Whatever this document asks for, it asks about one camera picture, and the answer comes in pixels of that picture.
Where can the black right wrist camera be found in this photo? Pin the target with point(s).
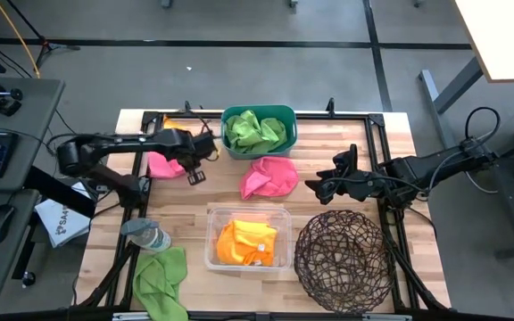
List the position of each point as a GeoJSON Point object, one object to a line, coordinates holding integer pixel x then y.
{"type": "Point", "coordinates": [346, 160]}

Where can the black metal rig frame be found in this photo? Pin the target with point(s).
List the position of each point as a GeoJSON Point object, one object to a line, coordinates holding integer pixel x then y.
{"type": "Point", "coordinates": [337, 116]}

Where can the light table with grey legs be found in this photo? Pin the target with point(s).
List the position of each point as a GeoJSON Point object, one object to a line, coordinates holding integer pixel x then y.
{"type": "Point", "coordinates": [507, 40]}

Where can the orange and yellow cloths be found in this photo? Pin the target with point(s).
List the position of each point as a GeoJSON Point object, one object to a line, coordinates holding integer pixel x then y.
{"type": "Point", "coordinates": [248, 241]}

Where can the yellow microfiber towel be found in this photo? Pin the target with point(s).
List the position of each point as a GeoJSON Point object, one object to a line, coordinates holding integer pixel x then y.
{"type": "Point", "coordinates": [172, 124]}

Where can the black round knob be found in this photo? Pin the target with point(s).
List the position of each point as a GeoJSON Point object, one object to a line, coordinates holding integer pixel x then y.
{"type": "Point", "coordinates": [28, 278]}

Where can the grey desk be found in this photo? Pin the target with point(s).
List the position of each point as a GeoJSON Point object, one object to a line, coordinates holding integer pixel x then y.
{"type": "Point", "coordinates": [34, 116]}

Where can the white printed paper bag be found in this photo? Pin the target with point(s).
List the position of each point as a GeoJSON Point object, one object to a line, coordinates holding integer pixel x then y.
{"type": "Point", "coordinates": [60, 223]}

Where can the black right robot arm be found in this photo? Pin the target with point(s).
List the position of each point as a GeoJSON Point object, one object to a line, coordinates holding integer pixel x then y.
{"type": "Point", "coordinates": [435, 167]}

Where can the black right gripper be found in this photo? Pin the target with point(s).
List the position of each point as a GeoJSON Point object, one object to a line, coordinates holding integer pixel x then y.
{"type": "Point", "coordinates": [359, 185]}

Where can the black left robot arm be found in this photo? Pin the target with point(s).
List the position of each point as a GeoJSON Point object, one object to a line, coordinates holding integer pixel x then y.
{"type": "Point", "coordinates": [118, 142]}

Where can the teal plastic basket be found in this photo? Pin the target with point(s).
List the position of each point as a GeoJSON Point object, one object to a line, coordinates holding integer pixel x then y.
{"type": "Point", "coordinates": [257, 156]}

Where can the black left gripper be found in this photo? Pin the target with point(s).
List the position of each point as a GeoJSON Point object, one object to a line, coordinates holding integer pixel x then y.
{"type": "Point", "coordinates": [194, 149]}

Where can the black flat bar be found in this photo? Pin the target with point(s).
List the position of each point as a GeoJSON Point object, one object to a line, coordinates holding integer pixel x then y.
{"type": "Point", "coordinates": [60, 191]}

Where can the black tripod stand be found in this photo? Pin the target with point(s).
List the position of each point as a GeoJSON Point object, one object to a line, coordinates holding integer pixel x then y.
{"type": "Point", "coordinates": [45, 43]}

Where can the green microfiber towel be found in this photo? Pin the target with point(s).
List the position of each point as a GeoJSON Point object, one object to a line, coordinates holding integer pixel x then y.
{"type": "Point", "coordinates": [159, 281]}
{"type": "Point", "coordinates": [248, 134]}

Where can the clear plastic bin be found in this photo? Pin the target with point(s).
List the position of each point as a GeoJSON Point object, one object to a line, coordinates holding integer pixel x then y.
{"type": "Point", "coordinates": [284, 214]}

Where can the pink microfiber towel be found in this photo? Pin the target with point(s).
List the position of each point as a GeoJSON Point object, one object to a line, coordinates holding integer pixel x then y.
{"type": "Point", "coordinates": [161, 168]}
{"type": "Point", "coordinates": [270, 178]}

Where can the plastic water bottle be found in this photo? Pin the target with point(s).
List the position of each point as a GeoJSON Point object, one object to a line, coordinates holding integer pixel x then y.
{"type": "Point", "coordinates": [150, 238]}

